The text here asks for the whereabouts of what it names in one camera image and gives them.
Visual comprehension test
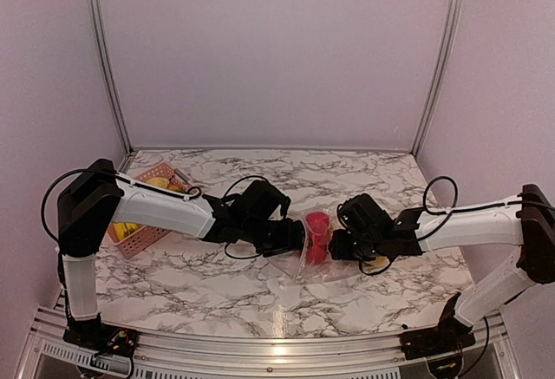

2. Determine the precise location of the aluminium frame post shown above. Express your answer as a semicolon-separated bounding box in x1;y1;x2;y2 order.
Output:
410;0;463;159
88;0;134;155

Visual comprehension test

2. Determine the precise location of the left aluminium frame post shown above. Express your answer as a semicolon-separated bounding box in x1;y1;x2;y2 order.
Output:
88;0;134;155

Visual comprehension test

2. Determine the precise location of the front aluminium rail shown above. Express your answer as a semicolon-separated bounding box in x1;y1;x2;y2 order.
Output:
15;305;522;378

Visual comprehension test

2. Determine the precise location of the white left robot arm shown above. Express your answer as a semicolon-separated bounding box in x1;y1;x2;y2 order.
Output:
54;159;305;349

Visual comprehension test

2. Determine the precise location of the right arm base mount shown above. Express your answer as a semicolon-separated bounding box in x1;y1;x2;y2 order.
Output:
400;292;476;360

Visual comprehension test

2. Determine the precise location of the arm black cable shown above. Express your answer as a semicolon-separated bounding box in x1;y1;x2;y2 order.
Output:
40;168;270;260
342;175;555;278

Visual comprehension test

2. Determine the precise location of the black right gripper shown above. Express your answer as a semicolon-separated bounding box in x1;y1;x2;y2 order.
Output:
329;228;384;260

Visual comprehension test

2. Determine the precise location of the yellow fake lemon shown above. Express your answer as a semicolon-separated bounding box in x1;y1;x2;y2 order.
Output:
367;257;389;271

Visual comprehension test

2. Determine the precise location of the pink plastic basket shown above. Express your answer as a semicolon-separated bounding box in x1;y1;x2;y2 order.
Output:
107;162;192;259

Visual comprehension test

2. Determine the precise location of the orange green fake mango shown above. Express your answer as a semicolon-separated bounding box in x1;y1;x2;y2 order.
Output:
146;176;186;193

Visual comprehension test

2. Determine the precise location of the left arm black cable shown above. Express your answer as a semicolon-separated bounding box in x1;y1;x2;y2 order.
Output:
40;168;270;260

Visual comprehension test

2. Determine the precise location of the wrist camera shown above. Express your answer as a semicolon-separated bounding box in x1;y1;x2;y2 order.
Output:
230;180;291;229
336;193;393;241

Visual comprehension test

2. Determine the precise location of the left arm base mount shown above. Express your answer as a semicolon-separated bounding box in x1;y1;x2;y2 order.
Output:
63;315;139;357

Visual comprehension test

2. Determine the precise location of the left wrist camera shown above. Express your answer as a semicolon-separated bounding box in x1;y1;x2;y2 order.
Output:
230;180;291;229

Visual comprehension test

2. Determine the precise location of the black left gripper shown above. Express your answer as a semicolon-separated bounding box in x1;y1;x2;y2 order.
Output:
242;217;314;258

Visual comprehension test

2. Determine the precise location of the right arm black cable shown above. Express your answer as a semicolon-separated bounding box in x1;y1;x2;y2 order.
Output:
342;175;555;278

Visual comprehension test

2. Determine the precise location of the red fake dragon fruit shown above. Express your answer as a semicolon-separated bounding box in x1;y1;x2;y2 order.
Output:
305;212;331;265

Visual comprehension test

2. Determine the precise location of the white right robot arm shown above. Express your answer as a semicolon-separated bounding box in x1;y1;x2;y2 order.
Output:
328;184;554;351

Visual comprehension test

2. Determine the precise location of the yellow fake banana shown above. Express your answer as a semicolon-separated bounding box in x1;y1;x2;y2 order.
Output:
114;223;140;241

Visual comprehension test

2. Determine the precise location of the clear zip top bag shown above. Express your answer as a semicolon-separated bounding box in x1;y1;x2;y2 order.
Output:
264;209;387;285

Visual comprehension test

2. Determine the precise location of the right aluminium frame post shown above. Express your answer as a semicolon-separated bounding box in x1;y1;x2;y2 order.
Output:
410;0;463;159

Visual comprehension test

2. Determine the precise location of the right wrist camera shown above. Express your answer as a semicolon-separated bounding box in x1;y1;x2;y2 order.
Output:
336;193;393;241

